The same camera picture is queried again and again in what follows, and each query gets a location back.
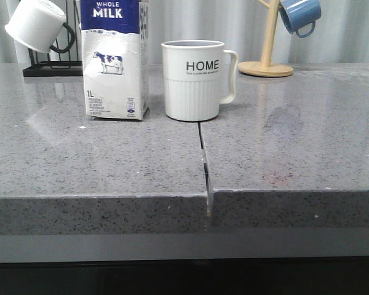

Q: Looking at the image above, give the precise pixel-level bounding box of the white HOME mug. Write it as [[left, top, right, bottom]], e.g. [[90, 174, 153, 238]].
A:
[[161, 40, 238, 122]]

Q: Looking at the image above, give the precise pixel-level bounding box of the whole milk carton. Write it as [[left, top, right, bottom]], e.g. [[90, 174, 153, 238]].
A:
[[80, 1, 149, 120]]

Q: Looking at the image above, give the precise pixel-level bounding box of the wooden mug tree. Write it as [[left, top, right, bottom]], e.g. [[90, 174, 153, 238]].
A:
[[238, 0, 293, 78]]

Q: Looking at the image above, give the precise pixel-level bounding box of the blue enamel mug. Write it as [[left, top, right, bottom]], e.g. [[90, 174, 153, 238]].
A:
[[279, 0, 322, 38]]

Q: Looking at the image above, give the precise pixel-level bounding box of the black wire mug rack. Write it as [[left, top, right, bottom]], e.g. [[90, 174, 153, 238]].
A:
[[23, 1, 82, 77]]

